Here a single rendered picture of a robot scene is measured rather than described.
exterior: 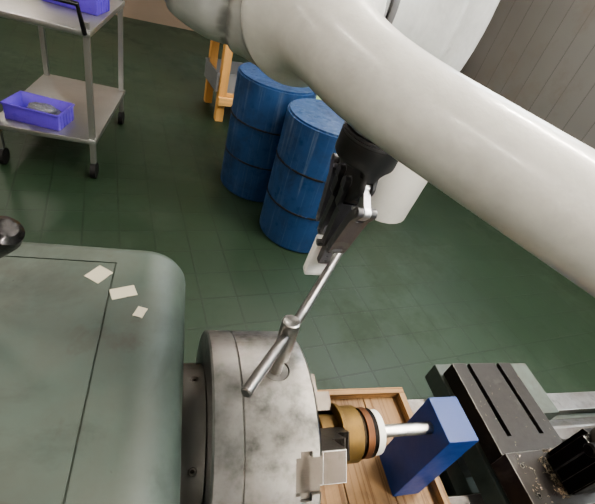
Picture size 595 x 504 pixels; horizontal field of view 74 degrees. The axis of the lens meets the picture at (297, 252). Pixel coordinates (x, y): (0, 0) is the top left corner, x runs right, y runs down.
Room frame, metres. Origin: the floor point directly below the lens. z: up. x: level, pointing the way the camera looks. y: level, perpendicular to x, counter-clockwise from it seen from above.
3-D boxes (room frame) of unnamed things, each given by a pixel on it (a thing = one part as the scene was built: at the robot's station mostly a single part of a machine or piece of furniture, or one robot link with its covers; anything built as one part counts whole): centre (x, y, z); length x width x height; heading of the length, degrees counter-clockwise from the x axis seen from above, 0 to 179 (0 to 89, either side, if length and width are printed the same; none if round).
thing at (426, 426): (0.39, -0.26, 1.08); 0.13 x 0.07 x 0.07; 113
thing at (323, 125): (2.66, 0.28, 0.44); 1.19 x 0.73 x 0.88; 33
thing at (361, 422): (0.35, -0.16, 1.08); 0.09 x 0.09 x 0.09; 23
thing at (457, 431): (0.42, -0.34, 1.00); 0.08 x 0.06 x 0.23; 23
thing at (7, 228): (0.24, 0.25, 1.38); 0.04 x 0.03 x 0.05; 113
